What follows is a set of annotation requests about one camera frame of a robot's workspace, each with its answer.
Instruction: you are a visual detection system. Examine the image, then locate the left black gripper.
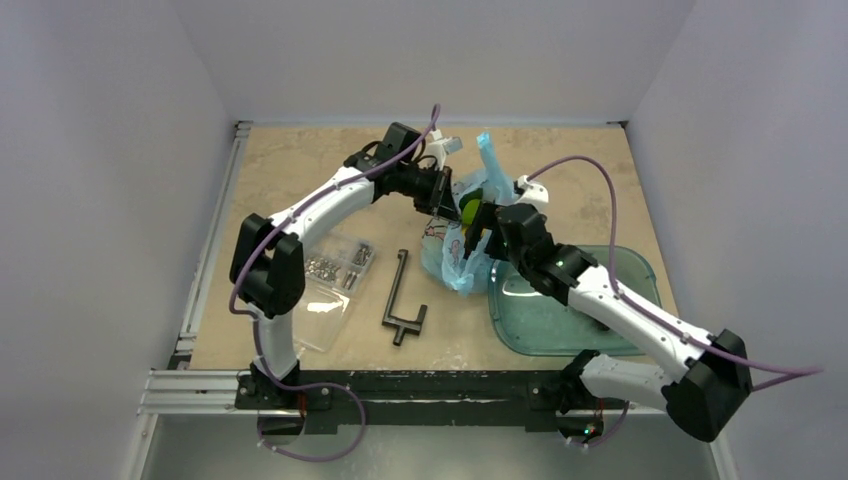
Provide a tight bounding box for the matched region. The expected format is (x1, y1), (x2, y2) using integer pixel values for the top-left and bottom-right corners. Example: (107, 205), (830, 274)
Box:
(396, 164), (462, 225)

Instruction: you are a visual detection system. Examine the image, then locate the blue plastic bag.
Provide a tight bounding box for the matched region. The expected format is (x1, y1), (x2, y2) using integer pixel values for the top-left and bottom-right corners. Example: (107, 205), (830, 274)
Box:
(420, 131), (518, 296)

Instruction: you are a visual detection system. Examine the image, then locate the green fake lime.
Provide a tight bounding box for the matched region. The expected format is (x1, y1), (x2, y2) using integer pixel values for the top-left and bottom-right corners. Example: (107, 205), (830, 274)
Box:
(460, 198), (482, 228)

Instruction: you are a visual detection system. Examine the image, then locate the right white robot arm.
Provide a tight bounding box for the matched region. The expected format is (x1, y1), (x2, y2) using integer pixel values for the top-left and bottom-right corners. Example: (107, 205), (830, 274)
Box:
(466, 201), (753, 442)

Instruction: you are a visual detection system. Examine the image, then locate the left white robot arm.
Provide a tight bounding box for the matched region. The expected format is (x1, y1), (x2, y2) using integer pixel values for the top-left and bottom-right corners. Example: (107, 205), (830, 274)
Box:
(229, 122), (462, 409)

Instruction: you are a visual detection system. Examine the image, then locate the teal plastic tray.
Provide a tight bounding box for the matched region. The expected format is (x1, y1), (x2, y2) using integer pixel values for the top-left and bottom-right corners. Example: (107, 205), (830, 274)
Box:
(488, 246), (662, 357)

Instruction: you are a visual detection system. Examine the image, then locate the clear plastic screw box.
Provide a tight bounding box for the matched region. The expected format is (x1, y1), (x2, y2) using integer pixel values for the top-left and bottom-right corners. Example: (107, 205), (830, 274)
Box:
(293, 231), (376, 352)

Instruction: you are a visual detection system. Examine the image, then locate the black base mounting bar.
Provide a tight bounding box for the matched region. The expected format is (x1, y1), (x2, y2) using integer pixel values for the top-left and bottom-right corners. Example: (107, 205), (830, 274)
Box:
(234, 367), (624, 440)

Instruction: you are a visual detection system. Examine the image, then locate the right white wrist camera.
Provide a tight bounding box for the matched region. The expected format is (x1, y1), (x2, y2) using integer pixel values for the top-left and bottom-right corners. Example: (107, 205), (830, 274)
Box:
(514, 175), (550, 211)

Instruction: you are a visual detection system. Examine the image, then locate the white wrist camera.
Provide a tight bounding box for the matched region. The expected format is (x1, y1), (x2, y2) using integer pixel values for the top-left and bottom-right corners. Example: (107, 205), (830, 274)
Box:
(424, 129), (463, 170)
(514, 175), (550, 211)

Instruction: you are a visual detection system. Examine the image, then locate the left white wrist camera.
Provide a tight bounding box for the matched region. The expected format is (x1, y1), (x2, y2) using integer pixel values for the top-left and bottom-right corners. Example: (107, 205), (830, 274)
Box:
(424, 129), (463, 170)

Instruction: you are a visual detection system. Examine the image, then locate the black metal bracket tool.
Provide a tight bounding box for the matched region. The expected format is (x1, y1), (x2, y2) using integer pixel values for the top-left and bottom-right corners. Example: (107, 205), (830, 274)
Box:
(380, 249), (428, 348)

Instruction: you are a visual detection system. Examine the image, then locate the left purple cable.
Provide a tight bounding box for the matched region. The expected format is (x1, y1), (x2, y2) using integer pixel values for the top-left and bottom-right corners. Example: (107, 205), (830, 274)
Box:
(228, 102), (444, 464)

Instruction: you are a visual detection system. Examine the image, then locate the aluminium frame rail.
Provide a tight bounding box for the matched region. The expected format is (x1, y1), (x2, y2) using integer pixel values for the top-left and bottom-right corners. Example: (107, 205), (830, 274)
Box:
(135, 367), (723, 419)

